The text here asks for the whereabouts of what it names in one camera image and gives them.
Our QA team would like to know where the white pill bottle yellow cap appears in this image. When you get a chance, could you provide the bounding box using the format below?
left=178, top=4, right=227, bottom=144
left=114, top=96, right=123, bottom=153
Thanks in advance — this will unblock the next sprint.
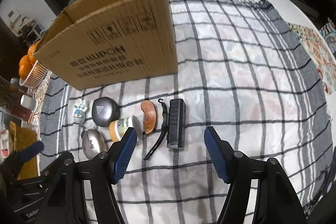
left=109, top=116, right=142, bottom=142

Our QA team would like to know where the brown wooden bean piece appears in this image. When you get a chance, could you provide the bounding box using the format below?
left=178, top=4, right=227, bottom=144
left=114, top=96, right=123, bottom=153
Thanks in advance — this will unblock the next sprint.
left=141, top=100, right=157, bottom=135

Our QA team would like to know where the black bike light with strap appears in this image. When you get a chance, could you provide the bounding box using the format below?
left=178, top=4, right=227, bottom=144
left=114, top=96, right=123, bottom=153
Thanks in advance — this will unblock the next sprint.
left=144, top=98, right=186, bottom=160

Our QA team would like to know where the wicker tissue box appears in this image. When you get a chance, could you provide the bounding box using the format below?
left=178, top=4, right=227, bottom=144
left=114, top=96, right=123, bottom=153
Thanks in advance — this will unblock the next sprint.
left=9, top=121, right=38, bottom=180

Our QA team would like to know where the glass vase with dried flowers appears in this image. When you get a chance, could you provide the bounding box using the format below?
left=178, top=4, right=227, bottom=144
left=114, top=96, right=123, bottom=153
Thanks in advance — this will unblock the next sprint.
left=0, top=77, right=31, bottom=122

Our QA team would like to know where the small white blue figurine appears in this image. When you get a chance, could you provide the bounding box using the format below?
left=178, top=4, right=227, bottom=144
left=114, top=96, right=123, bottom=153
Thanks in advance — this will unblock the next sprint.
left=73, top=99, right=89, bottom=124

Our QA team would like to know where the white fruit basket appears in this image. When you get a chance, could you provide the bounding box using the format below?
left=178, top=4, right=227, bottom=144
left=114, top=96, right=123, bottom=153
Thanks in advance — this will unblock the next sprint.
left=19, top=61, right=48, bottom=89

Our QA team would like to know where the orange fruit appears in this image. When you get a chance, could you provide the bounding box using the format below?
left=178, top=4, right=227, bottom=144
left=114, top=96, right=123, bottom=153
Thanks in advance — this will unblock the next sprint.
left=27, top=40, right=41, bottom=66
left=19, top=55, right=33, bottom=80

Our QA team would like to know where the dark grey earbud case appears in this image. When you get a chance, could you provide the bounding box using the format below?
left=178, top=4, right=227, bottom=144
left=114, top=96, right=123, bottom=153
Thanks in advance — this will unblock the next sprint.
left=92, top=97, right=120, bottom=127

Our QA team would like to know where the grey plaid tablecloth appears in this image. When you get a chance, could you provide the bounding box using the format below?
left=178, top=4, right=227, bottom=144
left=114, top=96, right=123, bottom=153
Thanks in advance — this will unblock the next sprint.
left=39, top=0, right=333, bottom=223

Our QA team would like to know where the patterned table runner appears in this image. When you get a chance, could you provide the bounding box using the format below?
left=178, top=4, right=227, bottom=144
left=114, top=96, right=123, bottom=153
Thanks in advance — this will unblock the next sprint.
left=288, top=23, right=335, bottom=94

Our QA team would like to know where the brown cardboard box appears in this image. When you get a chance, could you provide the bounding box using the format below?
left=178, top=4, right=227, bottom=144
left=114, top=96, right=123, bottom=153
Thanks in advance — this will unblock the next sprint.
left=34, top=0, right=178, bottom=90

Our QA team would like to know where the patterned bag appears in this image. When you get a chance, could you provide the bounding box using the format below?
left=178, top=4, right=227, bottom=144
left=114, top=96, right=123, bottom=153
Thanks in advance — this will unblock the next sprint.
left=319, top=18, right=336, bottom=54

